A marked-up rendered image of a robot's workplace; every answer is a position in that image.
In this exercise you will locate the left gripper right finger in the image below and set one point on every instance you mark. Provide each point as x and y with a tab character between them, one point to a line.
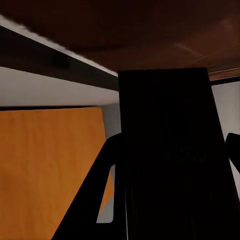
233	149

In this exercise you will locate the mousetrap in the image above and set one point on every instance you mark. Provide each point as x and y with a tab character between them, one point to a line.
178	178

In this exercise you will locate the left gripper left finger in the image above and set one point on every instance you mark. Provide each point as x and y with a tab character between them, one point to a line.
79	222

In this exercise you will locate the cabinet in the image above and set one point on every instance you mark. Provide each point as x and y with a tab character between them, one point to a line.
45	156

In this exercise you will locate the picture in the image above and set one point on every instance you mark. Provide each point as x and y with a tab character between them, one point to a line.
89	41

